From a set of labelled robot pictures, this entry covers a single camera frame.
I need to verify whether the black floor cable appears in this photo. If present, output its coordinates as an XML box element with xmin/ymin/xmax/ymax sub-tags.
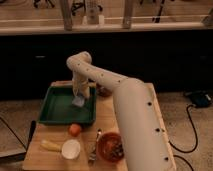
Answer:
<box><xmin>168</xmin><ymin>104</ymin><xmax>200</xmax><ymax>154</ymax></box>

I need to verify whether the orange fruit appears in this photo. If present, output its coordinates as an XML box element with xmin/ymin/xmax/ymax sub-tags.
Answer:
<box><xmin>68</xmin><ymin>124</ymin><xmax>82</xmax><ymax>137</ymax></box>

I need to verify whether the red bowl with food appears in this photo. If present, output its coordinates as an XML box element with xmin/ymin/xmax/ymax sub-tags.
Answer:
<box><xmin>96</xmin><ymin>132</ymin><xmax>124</xmax><ymax>164</ymax></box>

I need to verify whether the yellow banana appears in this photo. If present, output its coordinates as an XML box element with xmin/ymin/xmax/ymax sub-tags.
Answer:
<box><xmin>41</xmin><ymin>140</ymin><xmax>61</xmax><ymax>152</ymax></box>

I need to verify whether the dark brown bowl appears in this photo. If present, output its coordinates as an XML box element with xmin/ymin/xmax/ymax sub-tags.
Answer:
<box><xmin>97</xmin><ymin>85</ymin><xmax>112</xmax><ymax>97</ymax></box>

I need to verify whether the white small bowl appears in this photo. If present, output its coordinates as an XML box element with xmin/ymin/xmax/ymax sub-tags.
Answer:
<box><xmin>61</xmin><ymin>139</ymin><xmax>81</xmax><ymax>159</ymax></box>

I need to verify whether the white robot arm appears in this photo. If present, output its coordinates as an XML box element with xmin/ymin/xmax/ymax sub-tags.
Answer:
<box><xmin>66</xmin><ymin>52</ymin><xmax>176</xmax><ymax>171</ymax></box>

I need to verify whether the blue grey sponge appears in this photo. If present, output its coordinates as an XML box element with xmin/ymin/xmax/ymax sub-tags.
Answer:
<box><xmin>72</xmin><ymin>96</ymin><xmax>85</xmax><ymax>107</ymax></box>

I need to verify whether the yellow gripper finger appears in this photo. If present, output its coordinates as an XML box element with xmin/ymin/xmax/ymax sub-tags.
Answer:
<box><xmin>73</xmin><ymin>88</ymin><xmax>78</xmax><ymax>97</ymax></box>
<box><xmin>82</xmin><ymin>87</ymin><xmax>90</xmax><ymax>99</ymax></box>

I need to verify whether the dark blue floor device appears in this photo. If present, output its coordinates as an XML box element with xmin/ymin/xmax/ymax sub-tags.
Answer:
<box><xmin>184</xmin><ymin>91</ymin><xmax>211</xmax><ymax>108</ymax></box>

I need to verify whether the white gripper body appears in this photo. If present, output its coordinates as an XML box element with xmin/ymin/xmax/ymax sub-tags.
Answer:
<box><xmin>72</xmin><ymin>75</ymin><xmax>89</xmax><ymax>94</ymax></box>

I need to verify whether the green plastic tray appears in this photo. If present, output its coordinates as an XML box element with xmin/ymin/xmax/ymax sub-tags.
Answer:
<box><xmin>38</xmin><ymin>86</ymin><xmax>96</xmax><ymax>125</ymax></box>

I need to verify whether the metal spoon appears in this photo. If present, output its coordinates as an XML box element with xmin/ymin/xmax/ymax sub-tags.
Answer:
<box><xmin>88</xmin><ymin>129</ymin><xmax>102</xmax><ymax>165</ymax></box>

